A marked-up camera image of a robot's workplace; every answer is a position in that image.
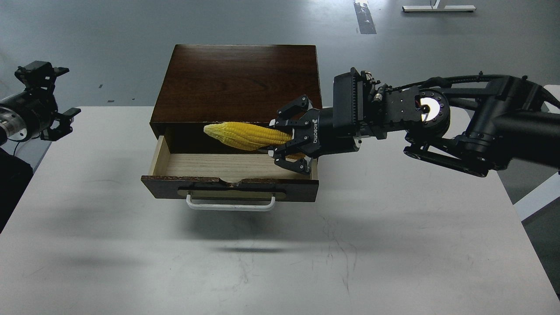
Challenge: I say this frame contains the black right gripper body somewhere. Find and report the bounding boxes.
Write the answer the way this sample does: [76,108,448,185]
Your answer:
[302,108,360,158]

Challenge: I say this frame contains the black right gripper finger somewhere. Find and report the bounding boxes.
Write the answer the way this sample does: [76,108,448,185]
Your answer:
[267,137,311,175]
[269,95,313,130]

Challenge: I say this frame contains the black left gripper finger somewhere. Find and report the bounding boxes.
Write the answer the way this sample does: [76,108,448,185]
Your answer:
[40,108,81,141]
[15,61,70,94]

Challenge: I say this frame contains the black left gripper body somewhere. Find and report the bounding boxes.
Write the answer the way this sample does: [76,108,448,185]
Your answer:
[1,91,58,141]

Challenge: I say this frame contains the yellow corn cob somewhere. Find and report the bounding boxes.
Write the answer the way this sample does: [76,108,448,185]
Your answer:
[203,122,293,151]

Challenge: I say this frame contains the white drawer handle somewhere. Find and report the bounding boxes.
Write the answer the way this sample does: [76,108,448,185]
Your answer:
[186,195,277,212]

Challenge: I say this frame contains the wooden drawer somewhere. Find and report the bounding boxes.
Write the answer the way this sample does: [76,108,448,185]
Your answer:
[141,134,319,202]

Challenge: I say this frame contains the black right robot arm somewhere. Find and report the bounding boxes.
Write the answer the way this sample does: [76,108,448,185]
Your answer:
[260,68,560,177]

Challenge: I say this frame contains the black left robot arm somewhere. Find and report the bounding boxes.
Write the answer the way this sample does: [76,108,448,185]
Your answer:
[0,60,81,145]

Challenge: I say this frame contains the dark wooden cabinet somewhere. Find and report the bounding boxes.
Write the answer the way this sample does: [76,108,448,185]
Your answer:
[149,44,322,154]

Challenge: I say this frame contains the grey floor tape strip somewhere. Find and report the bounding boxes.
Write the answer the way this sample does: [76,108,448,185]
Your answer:
[353,0,377,35]

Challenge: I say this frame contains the white table leg base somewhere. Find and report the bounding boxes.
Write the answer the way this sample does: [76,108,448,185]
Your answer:
[402,0,476,13]

